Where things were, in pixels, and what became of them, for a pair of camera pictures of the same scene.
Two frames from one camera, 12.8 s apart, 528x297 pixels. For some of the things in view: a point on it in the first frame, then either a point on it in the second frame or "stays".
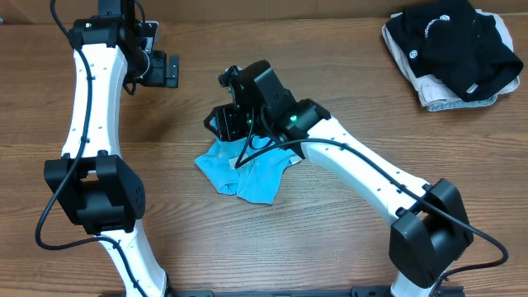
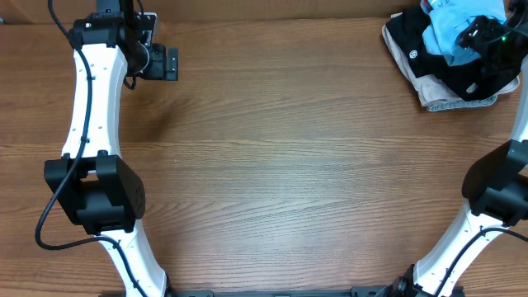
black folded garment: x=456 y=43 stays
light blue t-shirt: x=248 y=167 -> x=445 y=20
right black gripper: x=223 y=124 -> x=471 y=31
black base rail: x=352 y=292 stays
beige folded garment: x=432 y=90 stays
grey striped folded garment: x=443 y=104 stays
